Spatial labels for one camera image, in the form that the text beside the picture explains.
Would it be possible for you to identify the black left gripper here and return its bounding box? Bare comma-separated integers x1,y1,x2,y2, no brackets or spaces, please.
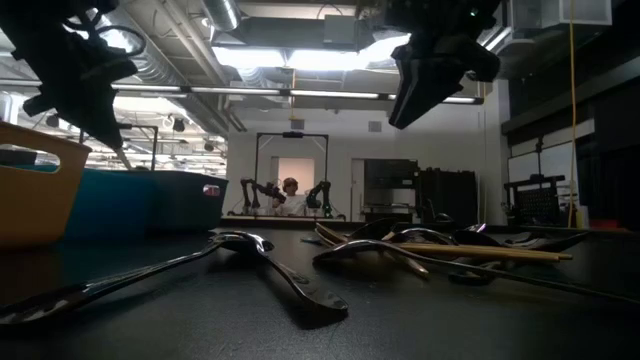
0,0,139,150

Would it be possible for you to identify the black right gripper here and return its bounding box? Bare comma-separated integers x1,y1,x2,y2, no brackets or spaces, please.
357,0,502,130

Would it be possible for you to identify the pile of wooden and metal utensils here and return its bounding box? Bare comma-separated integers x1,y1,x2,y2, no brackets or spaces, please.
312,238,640,305

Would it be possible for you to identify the long ceiling tube light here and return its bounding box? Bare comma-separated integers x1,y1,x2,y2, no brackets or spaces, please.
110,82,485,105

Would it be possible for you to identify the grey ceiling box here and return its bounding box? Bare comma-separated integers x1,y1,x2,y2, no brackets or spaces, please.
322,13,362,51

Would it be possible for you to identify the metal shelving rack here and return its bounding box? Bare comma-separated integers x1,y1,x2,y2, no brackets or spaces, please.
362,158,420,224

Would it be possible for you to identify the yellow plastic bin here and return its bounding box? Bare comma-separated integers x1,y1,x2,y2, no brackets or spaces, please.
0,120,94,250

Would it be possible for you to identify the dark blue plastic bin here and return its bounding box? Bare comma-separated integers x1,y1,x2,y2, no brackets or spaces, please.
29,164,157,242

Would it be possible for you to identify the black storage cabinet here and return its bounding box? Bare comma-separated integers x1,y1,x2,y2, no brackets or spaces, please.
418,168,479,225

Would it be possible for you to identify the whiteboard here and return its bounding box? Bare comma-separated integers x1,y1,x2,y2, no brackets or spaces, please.
507,141,581,201

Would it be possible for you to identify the white ceiling unit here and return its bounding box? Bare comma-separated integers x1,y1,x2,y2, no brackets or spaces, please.
509,0,614,30

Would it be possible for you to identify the bright ceiling light panel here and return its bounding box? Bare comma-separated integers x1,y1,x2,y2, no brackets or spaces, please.
212,34,411,71

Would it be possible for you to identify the person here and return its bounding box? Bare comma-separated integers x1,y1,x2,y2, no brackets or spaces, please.
272,176,314,217

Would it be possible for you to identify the wooden background table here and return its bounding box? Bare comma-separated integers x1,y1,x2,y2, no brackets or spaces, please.
222,213,347,224

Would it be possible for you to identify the red box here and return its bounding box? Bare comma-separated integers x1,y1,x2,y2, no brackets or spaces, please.
588,217,624,231

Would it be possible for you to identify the large silver ceiling duct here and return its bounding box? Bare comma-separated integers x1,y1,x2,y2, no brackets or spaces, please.
112,0,231,139

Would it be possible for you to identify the black wire cart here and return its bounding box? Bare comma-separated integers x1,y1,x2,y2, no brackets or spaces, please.
503,173,580,229

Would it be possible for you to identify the round silver ceiling duct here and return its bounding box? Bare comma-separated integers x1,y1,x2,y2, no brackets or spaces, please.
202,0,242,32

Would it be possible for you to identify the black aluminium table frame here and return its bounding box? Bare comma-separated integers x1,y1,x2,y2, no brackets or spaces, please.
219,219,640,235

